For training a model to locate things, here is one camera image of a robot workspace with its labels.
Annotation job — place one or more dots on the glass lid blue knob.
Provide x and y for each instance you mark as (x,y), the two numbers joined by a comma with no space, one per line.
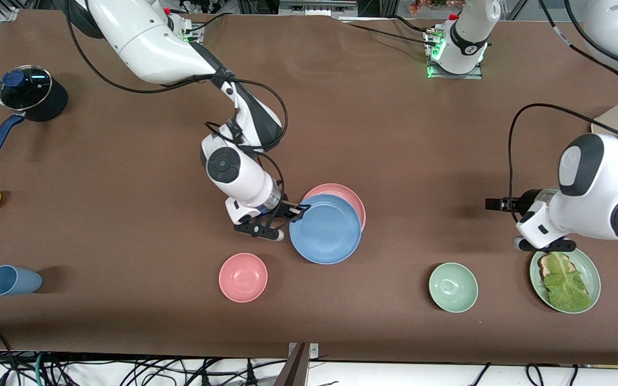
(24,88)

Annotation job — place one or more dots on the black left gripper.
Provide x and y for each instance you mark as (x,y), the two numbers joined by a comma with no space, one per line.
(525,203)

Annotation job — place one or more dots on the small green bowl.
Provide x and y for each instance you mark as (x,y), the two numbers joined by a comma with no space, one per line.
(453,287)

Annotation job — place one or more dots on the blue cup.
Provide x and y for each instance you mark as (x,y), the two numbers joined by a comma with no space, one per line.
(11,280)

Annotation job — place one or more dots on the dark metal beam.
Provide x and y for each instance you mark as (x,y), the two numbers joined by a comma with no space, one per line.
(294,372)

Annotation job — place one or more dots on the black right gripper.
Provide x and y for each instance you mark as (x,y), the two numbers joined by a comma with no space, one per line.
(286,206)

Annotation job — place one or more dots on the white rounded board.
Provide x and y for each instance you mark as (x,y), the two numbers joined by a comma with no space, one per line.
(617,120)

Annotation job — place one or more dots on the grey metal box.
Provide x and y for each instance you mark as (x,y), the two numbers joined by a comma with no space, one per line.
(314,8)

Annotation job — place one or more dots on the small pink bowl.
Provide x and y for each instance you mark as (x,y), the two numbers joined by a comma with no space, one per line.
(243,277)

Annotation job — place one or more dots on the bread slice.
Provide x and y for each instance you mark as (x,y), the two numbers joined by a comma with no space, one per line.
(546,264)

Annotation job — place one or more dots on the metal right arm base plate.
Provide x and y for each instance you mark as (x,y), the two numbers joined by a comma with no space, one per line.
(197,33)

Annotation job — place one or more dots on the black pot with glass lid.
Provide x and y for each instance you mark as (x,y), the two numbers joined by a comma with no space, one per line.
(54,104)

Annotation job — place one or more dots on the blue plate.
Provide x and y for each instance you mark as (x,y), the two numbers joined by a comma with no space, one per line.
(326,230)

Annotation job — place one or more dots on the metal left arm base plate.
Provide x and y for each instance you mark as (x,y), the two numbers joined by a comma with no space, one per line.
(448,76)

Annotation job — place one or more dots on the green lettuce leaf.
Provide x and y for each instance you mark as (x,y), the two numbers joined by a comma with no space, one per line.
(566,284)

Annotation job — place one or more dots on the pink plate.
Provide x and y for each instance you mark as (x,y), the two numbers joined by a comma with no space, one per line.
(341,191)

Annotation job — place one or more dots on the green plate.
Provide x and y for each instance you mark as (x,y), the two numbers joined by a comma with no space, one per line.
(590,273)

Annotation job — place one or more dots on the small metal bracket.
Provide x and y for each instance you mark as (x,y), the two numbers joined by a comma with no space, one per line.
(314,351)

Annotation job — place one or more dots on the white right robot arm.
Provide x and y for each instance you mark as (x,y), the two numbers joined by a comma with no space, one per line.
(142,37)

